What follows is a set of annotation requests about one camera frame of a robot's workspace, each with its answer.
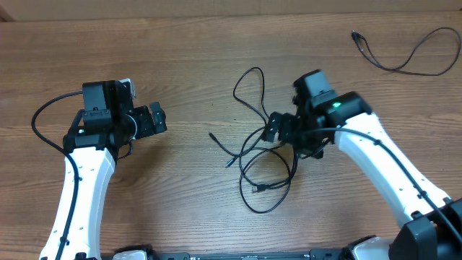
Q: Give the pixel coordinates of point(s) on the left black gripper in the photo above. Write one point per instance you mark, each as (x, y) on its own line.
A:
(147, 128)

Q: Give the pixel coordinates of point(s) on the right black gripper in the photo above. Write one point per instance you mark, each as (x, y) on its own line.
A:
(289, 123)

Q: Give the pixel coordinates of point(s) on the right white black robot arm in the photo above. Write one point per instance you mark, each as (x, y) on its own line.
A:
(428, 218)

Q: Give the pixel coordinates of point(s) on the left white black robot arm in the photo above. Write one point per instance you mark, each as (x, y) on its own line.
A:
(108, 121)

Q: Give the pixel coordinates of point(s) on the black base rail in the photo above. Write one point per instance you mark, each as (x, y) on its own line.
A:
(314, 254)

